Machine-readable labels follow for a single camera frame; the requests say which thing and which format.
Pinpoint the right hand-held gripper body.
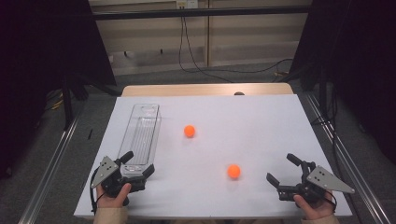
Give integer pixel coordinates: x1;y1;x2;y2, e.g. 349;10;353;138
277;160;356;204

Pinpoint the white wall socket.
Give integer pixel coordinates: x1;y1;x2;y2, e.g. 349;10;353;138
176;0;200;9

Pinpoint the black curtain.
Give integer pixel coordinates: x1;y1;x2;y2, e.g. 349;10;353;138
0;0;118;178
289;0;396;162

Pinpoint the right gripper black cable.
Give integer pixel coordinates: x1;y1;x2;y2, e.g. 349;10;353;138
325;189;338;210

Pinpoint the black power cable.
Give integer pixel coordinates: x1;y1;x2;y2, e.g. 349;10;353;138
177;17;234;84
182;17;294;75

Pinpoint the orange ball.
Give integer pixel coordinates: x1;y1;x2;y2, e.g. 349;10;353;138
183;124;196;138
226;163;242;179

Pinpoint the black floor cable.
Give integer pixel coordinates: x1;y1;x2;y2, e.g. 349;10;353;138
311;83;344;175

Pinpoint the person's left hand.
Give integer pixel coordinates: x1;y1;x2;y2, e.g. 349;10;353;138
95;182;133;209

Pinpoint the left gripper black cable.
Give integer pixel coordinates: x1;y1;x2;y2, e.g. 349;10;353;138
89;169;104;216

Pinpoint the clear plastic container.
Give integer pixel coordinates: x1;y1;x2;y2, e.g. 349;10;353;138
117;103;163;177

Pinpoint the black stand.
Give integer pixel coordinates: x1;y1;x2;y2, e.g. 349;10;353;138
60;74;92;132
311;64;337;125

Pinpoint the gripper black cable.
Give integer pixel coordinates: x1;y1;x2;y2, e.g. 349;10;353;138
89;169;104;216
325;189;338;210

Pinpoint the aluminium rail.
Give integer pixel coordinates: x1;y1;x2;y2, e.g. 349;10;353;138
304;92;390;224
18;102;85;224

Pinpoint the person's right hand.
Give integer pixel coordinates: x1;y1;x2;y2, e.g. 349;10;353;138
292;190;335;221

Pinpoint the black horizontal bar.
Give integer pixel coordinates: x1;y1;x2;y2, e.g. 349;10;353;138
92;5;312;21

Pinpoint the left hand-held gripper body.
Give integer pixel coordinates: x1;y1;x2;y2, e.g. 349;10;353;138
91;155;148;207

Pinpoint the wooden table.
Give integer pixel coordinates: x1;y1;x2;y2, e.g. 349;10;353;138
120;82;295;97

